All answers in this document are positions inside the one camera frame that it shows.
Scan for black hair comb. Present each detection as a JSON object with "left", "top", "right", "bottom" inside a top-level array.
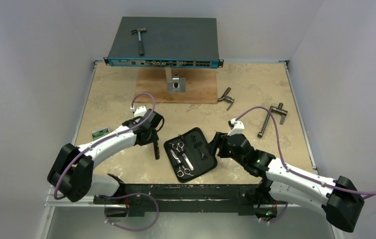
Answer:
[{"left": 153, "top": 134, "right": 160, "bottom": 160}]

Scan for black hair clip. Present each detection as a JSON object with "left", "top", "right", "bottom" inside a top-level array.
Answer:
[{"left": 192, "top": 135, "right": 206, "bottom": 160}]

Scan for black zip tool case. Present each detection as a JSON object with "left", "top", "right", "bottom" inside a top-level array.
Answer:
[{"left": 163, "top": 127, "right": 218, "bottom": 183}]

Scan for silver scissors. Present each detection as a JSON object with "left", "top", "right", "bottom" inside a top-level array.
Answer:
[
  {"left": 170, "top": 141, "right": 194, "bottom": 171},
  {"left": 170, "top": 149, "right": 193, "bottom": 178}
]

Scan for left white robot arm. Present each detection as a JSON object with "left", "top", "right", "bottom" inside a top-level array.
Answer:
[{"left": 47, "top": 108, "right": 164, "bottom": 204}]

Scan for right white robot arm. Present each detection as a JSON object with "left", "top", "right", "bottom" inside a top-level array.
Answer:
[{"left": 207, "top": 132, "right": 365, "bottom": 233}]

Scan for brown wooden board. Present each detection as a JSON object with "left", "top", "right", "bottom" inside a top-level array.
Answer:
[{"left": 134, "top": 67, "right": 218, "bottom": 104}]

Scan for green clear plastic box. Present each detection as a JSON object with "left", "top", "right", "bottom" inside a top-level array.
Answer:
[{"left": 91, "top": 127, "right": 111, "bottom": 140}]

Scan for steel claw hammer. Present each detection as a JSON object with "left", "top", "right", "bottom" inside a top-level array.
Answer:
[{"left": 130, "top": 27, "right": 146, "bottom": 56}]

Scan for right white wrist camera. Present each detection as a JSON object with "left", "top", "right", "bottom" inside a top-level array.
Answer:
[{"left": 227, "top": 119, "right": 245, "bottom": 136}]

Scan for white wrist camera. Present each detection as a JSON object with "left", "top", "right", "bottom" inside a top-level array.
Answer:
[
  {"left": 227, "top": 119, "right": 245, "bottom": 136},
  {"left": 130, "top": 105, "right": 148, "bottom": 118}
]

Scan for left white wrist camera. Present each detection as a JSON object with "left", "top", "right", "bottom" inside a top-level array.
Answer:
[{"left": 130, "top": 105, "right": 148, "bottom": 118}]

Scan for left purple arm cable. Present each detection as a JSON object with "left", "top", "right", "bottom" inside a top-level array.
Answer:
[{"left": 53, "top": 93, "right": 157, "bottom": 201}]

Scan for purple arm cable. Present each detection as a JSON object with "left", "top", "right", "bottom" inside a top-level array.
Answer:
[
  {"left": 53, "top": 93, "right": 157, "bottom": 201},
  {"left": 231, "top": 106, "right": 376, "bottom": 200}
]

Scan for aluminium table frame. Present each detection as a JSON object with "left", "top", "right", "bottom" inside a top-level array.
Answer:
[{"left": 39, "top": 59, "right": 345, "bottom": 239}]

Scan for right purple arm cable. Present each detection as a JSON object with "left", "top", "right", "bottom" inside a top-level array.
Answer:
[{"left": 231, "top": 106, "right": 376, "bottom": 200}]

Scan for large dark metal handle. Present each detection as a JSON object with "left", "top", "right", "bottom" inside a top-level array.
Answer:
[{"left": 257, "top": 102, "right": 288, "bottom": 138}]

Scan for grey metal stand bracket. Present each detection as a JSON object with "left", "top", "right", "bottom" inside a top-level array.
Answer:
[{"left": 165, "top": 67, "right": 186, "bottom": 93}]

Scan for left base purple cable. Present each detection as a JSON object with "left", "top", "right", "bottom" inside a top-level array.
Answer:
[{"left": 104, "top": 193, "right": 161, "bottom": 232}]

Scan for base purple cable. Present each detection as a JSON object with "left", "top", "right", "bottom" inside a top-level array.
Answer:
[
  {"left": 104, "top": 193, "right": 161, "bottom": 232},
  {"left": 257, "top": 203, "right": 289, "bottom": 225}
]

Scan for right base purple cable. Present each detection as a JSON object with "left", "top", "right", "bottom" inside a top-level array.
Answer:
[{"left": 257, "top": 203, "right": 289, "bottom": 225}]

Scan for blue rack network switch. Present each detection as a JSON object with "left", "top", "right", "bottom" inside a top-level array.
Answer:
[{"left": 104, "top": 16, "right": 224, "bottom": 69}]

